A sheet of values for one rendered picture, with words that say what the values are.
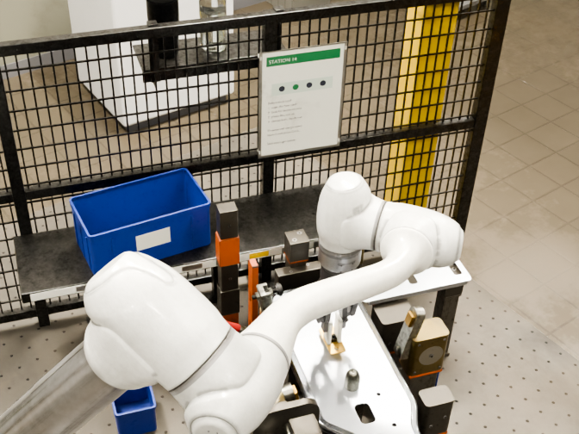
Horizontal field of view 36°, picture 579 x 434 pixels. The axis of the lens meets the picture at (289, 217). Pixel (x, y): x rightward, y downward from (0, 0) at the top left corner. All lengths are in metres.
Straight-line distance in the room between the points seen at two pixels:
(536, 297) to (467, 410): 1.46
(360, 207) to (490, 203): 2.50
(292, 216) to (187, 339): 1.10
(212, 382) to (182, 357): 0.06
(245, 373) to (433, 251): 0.55
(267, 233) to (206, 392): 1.03
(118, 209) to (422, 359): 0.83
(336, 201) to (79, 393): 0.62
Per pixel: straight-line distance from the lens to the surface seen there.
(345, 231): 1.74
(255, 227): 2.29
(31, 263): 2.25
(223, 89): 4.66
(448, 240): 1.71
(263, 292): 1.84
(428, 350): 2.05
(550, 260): 3.96
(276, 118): 2.28
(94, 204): 2.24
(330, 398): 1.94
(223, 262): 2.16
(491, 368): 2.47
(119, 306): 1.27
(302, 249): 2.19
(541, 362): 2.53
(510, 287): 3.78
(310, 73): 2.24
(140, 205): 2.29
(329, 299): 1.53
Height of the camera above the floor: 2.49
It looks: 39 degrees down
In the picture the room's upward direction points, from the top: 2 degrees clockwise
